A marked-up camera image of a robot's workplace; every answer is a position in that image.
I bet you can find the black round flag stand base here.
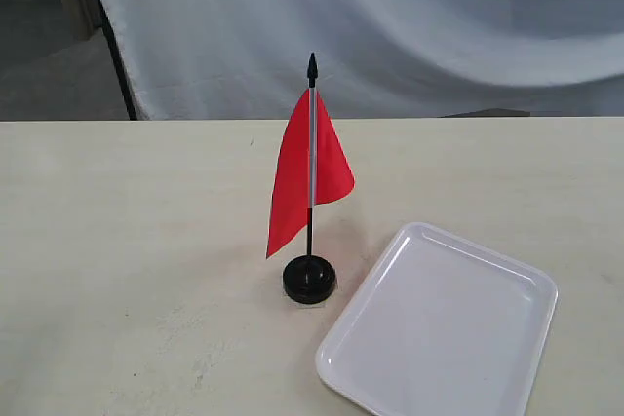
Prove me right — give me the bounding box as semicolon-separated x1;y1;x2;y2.
282;255;336;305

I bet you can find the red flag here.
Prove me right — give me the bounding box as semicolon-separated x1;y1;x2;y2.
266;55;355;257

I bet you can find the white backdrop cloth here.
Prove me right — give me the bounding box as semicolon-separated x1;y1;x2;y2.
101;0;623;120

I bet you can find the white rectangular plastic tray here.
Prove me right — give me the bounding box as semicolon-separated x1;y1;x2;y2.
315;222;558;415

